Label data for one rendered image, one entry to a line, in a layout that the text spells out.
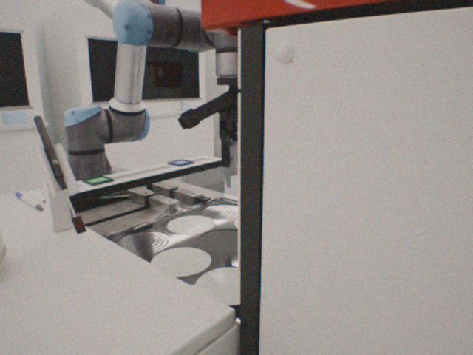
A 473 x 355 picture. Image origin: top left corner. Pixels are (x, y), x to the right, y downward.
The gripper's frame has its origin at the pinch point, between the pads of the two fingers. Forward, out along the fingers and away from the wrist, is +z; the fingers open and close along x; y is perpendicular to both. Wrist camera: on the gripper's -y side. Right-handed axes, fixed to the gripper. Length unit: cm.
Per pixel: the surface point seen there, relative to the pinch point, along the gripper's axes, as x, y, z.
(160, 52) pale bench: 365, -99, -64
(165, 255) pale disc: -14.3, -9.7, 9.3
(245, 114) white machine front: -38.7, 3.8, -16.0
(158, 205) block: 12.5, -17.4, 9.6
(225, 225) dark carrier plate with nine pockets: -0.7, 0.0, 9.3
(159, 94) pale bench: 362, -101, -13
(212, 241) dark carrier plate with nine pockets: -8.4, -2.1, 9.4
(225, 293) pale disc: -25.2, 1.2, 9.4
